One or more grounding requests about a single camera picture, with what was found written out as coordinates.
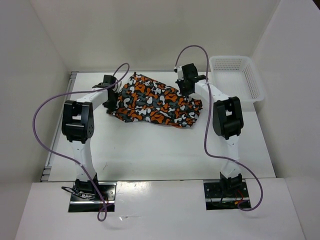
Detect orange black camouflage shorts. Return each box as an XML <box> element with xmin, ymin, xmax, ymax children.
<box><xmin>107</xmin><ymin>72</ymin><xmax>203</xmax><ymax>129</ymax></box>

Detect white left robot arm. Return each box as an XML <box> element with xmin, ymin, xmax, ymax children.
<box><xmin>61</xmin><ymin>75</ymin><xmax>121</xmax><ymax>200</ymax></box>

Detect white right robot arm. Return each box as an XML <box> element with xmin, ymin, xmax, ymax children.
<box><xmin>173</xmin><ymin>63</ymin><xmax>244</xmax><ymax>198</ymax></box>

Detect white perforated plastic basket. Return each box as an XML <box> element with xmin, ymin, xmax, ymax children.
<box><xmin>209</xmin><ymin>55</ymin><xmax>265</xmax><ymax>103</ymax></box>

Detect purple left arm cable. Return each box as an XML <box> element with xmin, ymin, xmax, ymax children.
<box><xmin>33</xmin><ymin>62</ymin><xmax>130</xmax><ymax>222</ymax></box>

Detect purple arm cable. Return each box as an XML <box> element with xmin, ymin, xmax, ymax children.
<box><xmin>33</xmin><ymin>62</ymin><xmax>130</xmax><ymax>222</ymax></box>
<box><xmin>174</xmin><ymin>44</ymin><xmax>263</xmax><ymax>212</ymax></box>

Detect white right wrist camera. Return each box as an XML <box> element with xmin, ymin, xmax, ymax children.
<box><xmin>173</xmin><ymin>66</ymin><xmax>184</xmax><ymax>79</ymax></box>

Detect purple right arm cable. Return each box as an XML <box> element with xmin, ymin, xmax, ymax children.
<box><xmin>174</xmin><ymin>44</ymin><xmax>263</xmax><ymax>212</ymax></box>

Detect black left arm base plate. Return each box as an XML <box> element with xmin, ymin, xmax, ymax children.
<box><xmin>61</xmin><ymin>182</ymin><xmax>117</xmax><ymax>213</ymax></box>

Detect aluminium table edge rail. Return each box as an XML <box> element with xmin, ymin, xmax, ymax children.
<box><xmin>40</xmin><ymin>71</ymin><xmax>78</xmax><ymax>183</ymax></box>

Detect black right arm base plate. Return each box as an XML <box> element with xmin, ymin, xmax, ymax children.
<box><xmin>203</xmin><ymin>180</ymin><xmax>252</xmax><ymax>211</ymax></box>

